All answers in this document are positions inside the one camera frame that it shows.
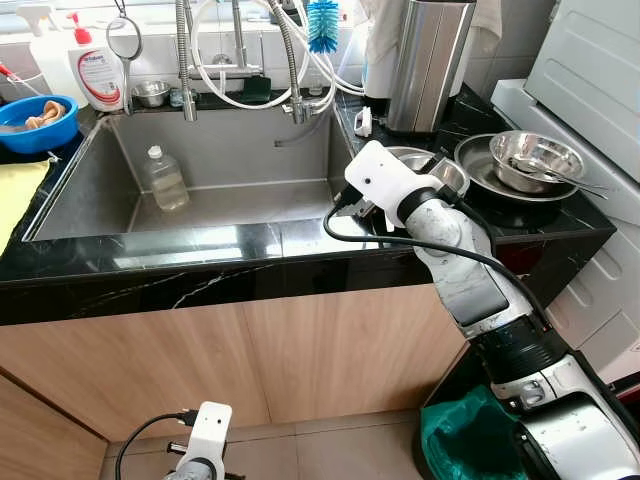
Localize wide shallow steel bowl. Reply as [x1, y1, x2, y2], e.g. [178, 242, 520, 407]
[385, 146, 472, 202]

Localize wooden kitchen cabinet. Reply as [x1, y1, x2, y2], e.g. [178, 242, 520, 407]
[0, 283, 563, 453]

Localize small white plastic clip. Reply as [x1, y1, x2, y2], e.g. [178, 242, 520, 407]
[354, 105, 374, 139]

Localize stainless steel sink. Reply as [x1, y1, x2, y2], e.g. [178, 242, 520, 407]
[22, 104, 387, 242]

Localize tall stainless steel canister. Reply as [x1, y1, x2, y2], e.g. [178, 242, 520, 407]
[384, 0, 477, 135]

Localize dark green sponge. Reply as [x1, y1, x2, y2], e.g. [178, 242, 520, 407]
[240, 75, 274, 105]

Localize white container blue label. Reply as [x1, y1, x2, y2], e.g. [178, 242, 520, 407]
[360, 0, 403, 99]

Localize deep steel mixing bowl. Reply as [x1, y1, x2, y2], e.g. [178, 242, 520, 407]
[489, 130, 587, 195]

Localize blue bottle brush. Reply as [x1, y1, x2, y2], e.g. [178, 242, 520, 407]
[304, 0, 342, 54]

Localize clear plastic bottle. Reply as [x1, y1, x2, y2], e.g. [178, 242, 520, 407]
[140, 145, 191, 212]

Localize chrome straight tap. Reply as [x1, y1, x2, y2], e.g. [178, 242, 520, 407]
[230, 0, 265, 77]

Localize beige hanging cloth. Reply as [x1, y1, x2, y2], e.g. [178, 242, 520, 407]
[470, 0, 503, 57]

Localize chrome ribbed faucet pipe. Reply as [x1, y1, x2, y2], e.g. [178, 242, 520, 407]
[174, 0, 201, 123]

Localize small steel bowl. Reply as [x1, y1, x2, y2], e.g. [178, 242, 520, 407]
[130, 80, 172, 109]

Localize green plastic bag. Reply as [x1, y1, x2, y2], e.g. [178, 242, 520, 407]
[419, 384, 528, 480]

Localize white washing machine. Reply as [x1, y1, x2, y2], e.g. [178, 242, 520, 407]
[489, 0, 640, 386]

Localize white soap bottle red pump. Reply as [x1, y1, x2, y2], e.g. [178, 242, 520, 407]
[65, 12, 127, 112]

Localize round metal mesh strainer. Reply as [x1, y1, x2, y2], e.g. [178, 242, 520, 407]
[104, 0, 144, 112]

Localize blue plastic bowl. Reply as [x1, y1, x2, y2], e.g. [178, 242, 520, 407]
[0, 94, 80, 155]

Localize yellow cloth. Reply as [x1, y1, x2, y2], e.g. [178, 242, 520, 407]
[0, 160, 52, 253]

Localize white spray bottle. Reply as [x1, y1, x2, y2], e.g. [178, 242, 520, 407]
[15, 4, 77, 101]

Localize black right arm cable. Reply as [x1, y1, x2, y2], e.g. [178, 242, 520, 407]
[321, 195, 553, 331]

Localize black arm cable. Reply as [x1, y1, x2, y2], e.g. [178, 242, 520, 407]
[321, 195, 553, 331]
[114, 407, 201, 480]

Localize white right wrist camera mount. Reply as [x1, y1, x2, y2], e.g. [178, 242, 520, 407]
[344, 140, 447, 217]

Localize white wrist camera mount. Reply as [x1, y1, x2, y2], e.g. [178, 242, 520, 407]
[344, 140, 447, 217]
[185, 401, 234, 471]

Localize chrome spring hose faucet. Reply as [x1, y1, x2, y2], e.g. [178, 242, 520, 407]
[264, 0, 312, 127]

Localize white water hoses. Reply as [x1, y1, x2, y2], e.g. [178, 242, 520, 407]
[188, 0, 365, 112]

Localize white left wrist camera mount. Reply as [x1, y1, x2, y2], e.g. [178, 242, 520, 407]
[185, 401, 234, 471]

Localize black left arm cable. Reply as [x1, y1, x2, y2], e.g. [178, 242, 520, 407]
[114, 407, 201, 480]

